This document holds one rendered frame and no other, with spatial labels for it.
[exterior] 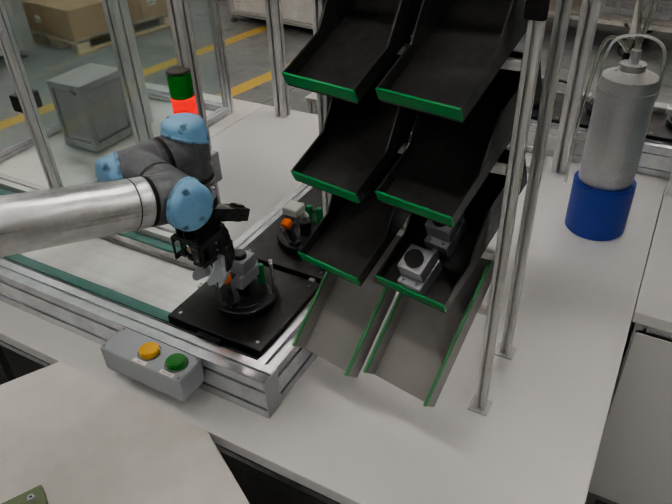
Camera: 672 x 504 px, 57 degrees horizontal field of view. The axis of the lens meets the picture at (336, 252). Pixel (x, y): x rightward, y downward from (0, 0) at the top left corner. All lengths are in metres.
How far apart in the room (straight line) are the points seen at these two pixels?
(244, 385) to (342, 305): 0.25
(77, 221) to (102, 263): 0.83
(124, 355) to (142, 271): 0.35
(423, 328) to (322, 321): 0.20
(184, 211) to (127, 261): 0.77
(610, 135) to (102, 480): 1.35
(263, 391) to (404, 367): 0.28
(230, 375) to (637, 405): 1.05
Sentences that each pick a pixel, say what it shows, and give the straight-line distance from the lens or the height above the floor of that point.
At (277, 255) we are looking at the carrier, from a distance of 1.50.
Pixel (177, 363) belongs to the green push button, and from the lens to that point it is 1.27.
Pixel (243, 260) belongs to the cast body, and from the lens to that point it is 1.30.
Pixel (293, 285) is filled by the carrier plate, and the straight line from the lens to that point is 1.40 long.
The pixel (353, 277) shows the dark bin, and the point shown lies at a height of 1.21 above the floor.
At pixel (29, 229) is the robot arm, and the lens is 0.85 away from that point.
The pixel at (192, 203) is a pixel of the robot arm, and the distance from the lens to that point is 0.92.
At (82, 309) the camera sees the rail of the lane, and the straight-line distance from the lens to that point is 1.49.
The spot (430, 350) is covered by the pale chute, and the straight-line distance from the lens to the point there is 1.13.
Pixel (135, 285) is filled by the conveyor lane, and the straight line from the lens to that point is 1.58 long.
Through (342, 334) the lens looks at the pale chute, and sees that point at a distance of 1.19.
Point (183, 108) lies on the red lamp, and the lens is 1.36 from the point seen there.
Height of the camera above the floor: 1.84
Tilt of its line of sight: 36 degrees down
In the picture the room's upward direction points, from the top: 2 degrees counter-clockwise
